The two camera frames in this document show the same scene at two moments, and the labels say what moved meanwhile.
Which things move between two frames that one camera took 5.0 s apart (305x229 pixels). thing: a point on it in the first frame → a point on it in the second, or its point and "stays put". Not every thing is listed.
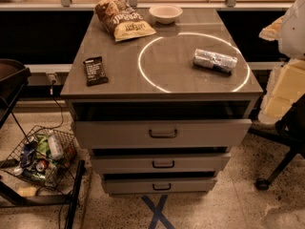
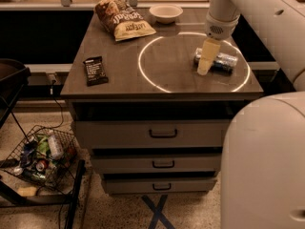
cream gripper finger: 273,31 → 215,31
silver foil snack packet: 208,59 stays put
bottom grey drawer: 159,185 stays put
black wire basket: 45,156 stays put
